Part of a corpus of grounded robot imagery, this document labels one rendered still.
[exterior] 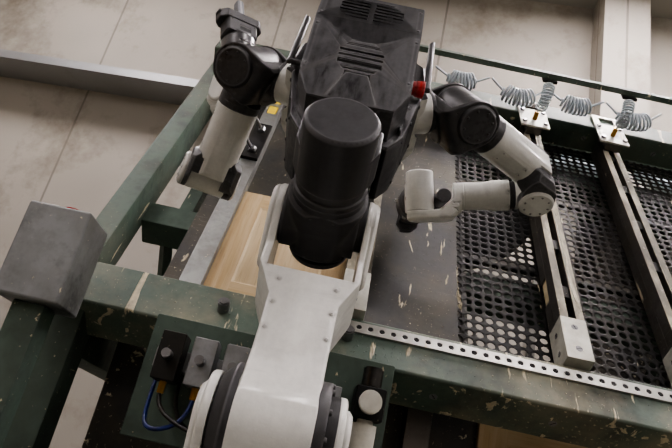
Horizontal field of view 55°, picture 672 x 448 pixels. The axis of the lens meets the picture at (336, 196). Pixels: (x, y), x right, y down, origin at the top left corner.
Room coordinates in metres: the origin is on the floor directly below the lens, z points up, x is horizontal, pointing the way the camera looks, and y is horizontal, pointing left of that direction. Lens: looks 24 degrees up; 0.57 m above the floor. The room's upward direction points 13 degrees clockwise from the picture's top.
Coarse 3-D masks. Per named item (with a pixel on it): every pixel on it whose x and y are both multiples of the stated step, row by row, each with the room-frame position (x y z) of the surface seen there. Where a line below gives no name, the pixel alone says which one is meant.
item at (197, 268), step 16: (272, 128) 1.78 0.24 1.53; (240, 160) 1.67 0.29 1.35; (240, 192) 1.60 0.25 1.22; (224, 208) 1.56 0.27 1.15; (208, 224) 1.52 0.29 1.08; (224, 224) 1.52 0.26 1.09; (208, 240) 1.49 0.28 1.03; (192, 256) 1.46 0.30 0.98; (208, 256) 1.46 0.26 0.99; (192, 272) 1.43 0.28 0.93; (208, 272) 1.46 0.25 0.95
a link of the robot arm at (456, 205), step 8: (456, 184) 1.33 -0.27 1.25; (456, 192) 1.33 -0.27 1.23; (456, 200) 1.33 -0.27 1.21; (464, 200) 1.33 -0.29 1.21; (448, 208) 1.34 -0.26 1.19; (456, 208) 1.34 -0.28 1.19; (408, 216) 1.38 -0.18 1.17; (416, 216) 1.36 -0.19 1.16; (424, 216) 1.36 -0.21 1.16; (432, 216) 1.35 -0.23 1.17; (440, 216) 1.35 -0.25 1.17; (448, 216) 1.35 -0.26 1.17
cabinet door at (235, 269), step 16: (240, 208) 1.59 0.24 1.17; (256, 208) 1.60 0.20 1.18; (240, 224) 1.56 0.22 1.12; (256, 224) 1.57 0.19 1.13; (224, 240) 1.52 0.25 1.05; (240, 240) 1.53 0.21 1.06; (256, 240) 1.54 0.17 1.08; (224, 256) 1.49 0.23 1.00; (240, 256) 1.50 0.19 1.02; (256, 256) 1.51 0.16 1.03; (288, 256) 1.52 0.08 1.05; (224, 272) 1.47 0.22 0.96; (240, 272) 1.48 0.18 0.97; (256, 272) 1.48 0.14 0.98; (320, 272) 1.50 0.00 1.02; (336, 272) 1.50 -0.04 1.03; (224, 288) 1.44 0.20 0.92; (240, 288) 1.45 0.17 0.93
